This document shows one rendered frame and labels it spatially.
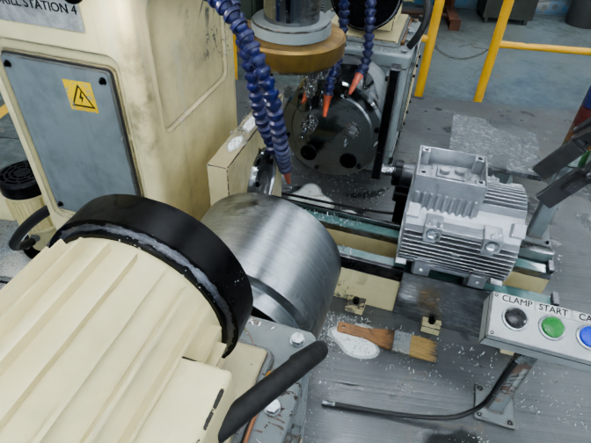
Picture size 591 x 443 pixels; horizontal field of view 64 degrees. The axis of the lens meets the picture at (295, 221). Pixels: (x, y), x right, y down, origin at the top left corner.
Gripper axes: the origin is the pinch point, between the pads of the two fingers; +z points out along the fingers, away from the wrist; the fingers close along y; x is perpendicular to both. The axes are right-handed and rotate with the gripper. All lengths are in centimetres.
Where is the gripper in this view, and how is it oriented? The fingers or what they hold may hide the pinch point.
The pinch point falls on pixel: (556, 176)
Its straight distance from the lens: 82.9
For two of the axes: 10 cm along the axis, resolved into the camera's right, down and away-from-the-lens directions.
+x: 8.0, 5.8, 1.5
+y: -3.0, 6.2, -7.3
